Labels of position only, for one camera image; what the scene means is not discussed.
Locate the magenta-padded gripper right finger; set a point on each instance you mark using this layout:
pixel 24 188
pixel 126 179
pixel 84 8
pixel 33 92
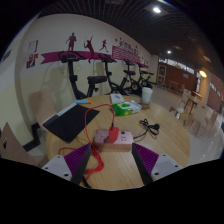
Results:
pixel 165 165

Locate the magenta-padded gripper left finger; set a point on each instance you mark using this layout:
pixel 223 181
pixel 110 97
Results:
pixel 58 165

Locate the black mouse pad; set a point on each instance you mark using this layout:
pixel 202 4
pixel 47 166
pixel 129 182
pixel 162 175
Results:
pixel 70 123

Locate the grey slim flat book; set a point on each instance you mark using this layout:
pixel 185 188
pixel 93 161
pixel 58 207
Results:
pixel 66 109

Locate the brown round coaster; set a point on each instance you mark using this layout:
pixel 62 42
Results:
pixel 145 106

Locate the group of wooden tables and chairs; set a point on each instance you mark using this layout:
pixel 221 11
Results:
pixel 200 113

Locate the blue and orange marker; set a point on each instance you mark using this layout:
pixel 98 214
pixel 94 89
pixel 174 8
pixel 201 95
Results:
pixel 81 101

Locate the green wet wipes pack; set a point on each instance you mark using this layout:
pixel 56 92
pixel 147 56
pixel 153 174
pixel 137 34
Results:
pixel 125 108

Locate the white paper cup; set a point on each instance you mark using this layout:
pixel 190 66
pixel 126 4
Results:
pixel 147 95

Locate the small white box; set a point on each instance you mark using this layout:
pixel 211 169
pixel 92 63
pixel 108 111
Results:
pixel 117 98

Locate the row of black exercise bikes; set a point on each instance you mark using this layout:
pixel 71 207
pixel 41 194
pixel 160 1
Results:
pixel 71 76

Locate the group of ceiling lights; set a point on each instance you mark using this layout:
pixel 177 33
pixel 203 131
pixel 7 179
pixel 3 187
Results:
pixel 156 10

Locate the round glowing wall lamp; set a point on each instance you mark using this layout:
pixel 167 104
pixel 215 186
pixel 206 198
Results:
pixel 203 74

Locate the group of small wall posters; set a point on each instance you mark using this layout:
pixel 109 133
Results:
pixel 32 48

